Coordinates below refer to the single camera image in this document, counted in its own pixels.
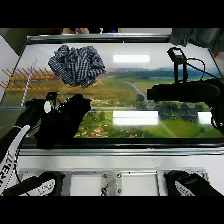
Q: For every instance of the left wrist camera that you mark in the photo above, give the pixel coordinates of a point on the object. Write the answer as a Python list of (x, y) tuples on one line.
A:
[(51, 96)]

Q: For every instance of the silver frame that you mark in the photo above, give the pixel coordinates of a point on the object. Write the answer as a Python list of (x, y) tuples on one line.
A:
[(113, 160)]

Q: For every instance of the wooden rack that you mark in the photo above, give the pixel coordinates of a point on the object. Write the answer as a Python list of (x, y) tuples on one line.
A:
[(31, 78)]

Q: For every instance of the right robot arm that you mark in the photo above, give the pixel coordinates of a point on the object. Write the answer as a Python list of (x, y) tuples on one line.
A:
[(186, 91)]

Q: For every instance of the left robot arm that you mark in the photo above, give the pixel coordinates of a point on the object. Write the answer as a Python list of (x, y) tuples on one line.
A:
[(13, 140)]

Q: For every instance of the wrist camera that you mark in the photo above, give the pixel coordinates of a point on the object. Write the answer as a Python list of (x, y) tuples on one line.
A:
[(51, 96), (177, 56)]

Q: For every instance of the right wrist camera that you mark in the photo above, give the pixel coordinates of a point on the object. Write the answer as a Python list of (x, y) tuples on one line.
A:
[(177, 56)]

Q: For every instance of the grey garment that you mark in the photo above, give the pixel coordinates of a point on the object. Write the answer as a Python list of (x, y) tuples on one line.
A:
[(200, 36)]

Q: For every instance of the checked shirt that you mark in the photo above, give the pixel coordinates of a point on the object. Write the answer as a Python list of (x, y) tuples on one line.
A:
[(78, 65)]

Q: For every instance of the white striped rod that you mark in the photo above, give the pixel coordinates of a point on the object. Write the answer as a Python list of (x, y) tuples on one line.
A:
[(29, 81)]

